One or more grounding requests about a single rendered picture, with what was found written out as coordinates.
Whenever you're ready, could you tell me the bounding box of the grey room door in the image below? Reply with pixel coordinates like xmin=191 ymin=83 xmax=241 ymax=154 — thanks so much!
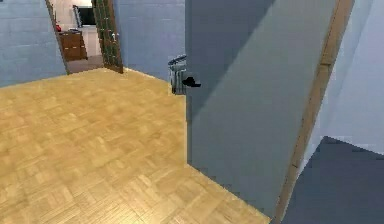
xmin=184 ymin=0 xmax=355 ymax=219

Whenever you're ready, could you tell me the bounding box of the brown wooden room door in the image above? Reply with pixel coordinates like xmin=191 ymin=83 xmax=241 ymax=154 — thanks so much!
xmin=91 ymin=0 xmax=125 ymax=75

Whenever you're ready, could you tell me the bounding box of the brown chest of drawers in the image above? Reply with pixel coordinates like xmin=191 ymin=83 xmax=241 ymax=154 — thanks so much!
xmin=58 ymin=29 xmax=89 ymax=62

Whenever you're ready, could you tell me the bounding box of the black television set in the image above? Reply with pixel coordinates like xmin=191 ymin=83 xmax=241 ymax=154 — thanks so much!
xmin=73 ymin=4 xmax=97 ymax=28

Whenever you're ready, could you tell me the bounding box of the black door handle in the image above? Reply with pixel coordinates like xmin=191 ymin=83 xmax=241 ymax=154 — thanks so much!
xmin=181 ymin=76 xmax=202 ymax=89

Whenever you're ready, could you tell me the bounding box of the grey wire basket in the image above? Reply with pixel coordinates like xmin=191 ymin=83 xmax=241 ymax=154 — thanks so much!
xmin=167 ymin=54 xmax=188 ymax=96

